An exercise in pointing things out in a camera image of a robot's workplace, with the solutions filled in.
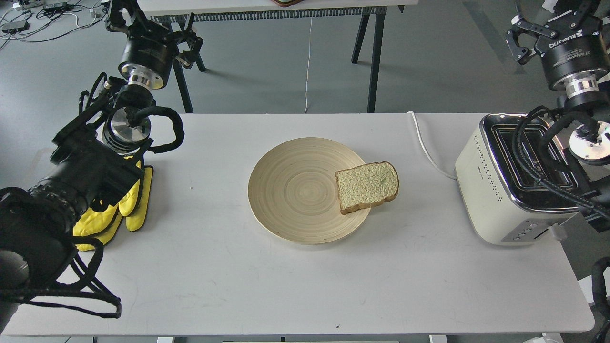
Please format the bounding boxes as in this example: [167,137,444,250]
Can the slice of toast bread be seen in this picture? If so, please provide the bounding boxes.
[334,162,399,215]

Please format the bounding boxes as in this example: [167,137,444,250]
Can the background table with black legs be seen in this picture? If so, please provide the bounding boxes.
[138,0,418,113]

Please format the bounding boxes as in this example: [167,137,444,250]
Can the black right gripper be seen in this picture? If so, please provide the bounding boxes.
[506,0,609,91]

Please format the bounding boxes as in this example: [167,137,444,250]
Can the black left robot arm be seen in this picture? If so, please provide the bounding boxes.
[0,0,203,329]

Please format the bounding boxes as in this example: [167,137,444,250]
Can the yellow cloth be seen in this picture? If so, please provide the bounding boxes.
[72,158,154,245]

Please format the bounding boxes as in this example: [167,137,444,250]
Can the round bamboo plate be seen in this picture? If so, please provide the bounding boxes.
[247,137,370,245]

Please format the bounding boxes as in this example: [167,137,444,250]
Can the white toaster power cable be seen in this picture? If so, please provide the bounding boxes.
[406,111,458,181]

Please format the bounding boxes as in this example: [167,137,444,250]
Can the cables and power strips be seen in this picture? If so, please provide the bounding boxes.
[0,0,111,50]

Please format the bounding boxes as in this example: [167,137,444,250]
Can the thin white hanging cable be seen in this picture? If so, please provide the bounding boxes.
[304,17,314,114]

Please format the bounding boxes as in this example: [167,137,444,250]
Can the cream white toaster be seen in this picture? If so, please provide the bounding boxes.
[455,113,578,246]

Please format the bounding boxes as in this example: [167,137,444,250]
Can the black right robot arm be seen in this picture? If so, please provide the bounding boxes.
[506,0,609,232]

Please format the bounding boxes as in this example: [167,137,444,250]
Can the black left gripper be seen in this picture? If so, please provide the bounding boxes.
[105,0,204,91]

